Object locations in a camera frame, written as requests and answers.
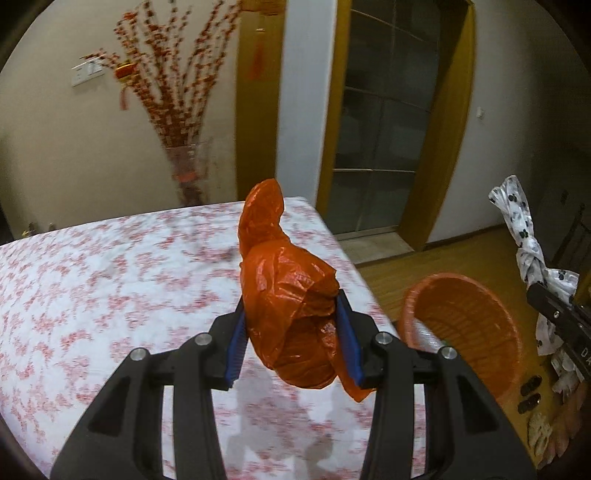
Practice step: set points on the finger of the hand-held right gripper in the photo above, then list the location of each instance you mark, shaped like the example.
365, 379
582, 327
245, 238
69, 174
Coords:
547, 300

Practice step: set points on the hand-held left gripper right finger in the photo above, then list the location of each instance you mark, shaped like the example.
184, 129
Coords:
348, 341

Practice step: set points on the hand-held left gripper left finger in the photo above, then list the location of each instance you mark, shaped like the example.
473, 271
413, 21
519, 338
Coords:
235, 350

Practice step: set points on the orange plastic waste basket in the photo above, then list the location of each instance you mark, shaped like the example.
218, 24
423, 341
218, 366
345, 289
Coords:
471, 323

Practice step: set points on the orange plastic bag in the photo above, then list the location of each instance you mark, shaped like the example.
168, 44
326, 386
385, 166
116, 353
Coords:
286, 286

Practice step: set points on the white paw-print cloth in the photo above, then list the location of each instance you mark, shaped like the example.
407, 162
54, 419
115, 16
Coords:
519, 221

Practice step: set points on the dark slipper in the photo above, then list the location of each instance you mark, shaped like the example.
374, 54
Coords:
531, 385
530, 404

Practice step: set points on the dark chair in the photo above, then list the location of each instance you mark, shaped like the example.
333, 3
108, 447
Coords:
577, 230

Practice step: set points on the red floral tablecloth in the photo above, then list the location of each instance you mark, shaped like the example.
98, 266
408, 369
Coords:
92, 300

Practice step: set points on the glass vase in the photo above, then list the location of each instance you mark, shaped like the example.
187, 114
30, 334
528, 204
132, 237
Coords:
189, 170

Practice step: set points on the glass sliding door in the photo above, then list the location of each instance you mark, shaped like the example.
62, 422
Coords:
383, 138

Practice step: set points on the red blossom branches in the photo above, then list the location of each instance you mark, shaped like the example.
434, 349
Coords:
175, 92

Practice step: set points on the woven ornament with red tassel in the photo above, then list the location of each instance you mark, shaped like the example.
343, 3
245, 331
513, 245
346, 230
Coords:
258, 55

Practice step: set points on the small red hanging ornament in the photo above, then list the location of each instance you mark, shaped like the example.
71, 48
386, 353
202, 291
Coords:
124, 70

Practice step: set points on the wooden door frame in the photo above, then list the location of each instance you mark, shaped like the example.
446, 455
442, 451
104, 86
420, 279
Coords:
448, 161

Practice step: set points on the wooden wall trim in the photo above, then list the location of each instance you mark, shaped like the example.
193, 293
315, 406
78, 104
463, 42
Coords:
258, 138

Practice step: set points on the white wall switch plate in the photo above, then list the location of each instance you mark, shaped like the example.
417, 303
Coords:
87, 73

